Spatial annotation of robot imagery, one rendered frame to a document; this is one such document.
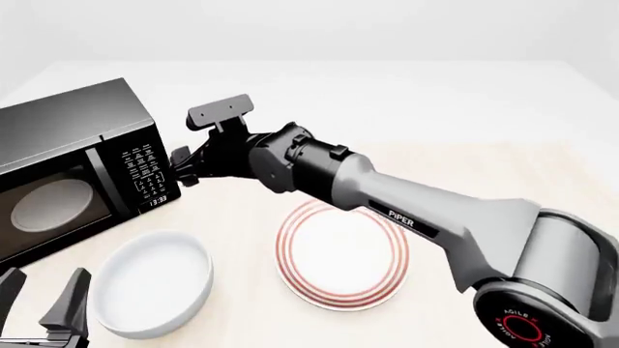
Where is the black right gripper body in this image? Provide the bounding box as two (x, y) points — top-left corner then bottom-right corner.
(176, 125), (253, 180)

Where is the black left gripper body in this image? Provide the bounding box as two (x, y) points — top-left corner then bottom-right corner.
(0, 328), (92, 348)

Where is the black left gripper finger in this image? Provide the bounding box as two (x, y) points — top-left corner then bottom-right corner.
(0, 267), (28, 330)
(38, 267), (93, 336)

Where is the small flat plate on stalk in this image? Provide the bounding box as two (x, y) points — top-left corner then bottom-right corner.
(185, 93), (255, 133)

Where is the white shallow bowl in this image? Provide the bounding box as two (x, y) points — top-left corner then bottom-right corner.
(88, 229), (216, 340)

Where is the white plate with red rings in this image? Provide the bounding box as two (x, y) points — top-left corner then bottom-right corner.
(275, 197), (412, 311)

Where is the round glass microwave turntable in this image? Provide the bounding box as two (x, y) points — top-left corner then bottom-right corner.
(9, 177), (96, 234)

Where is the black microwave oven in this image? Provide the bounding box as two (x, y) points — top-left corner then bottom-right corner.
(0, 76), (183, 273)

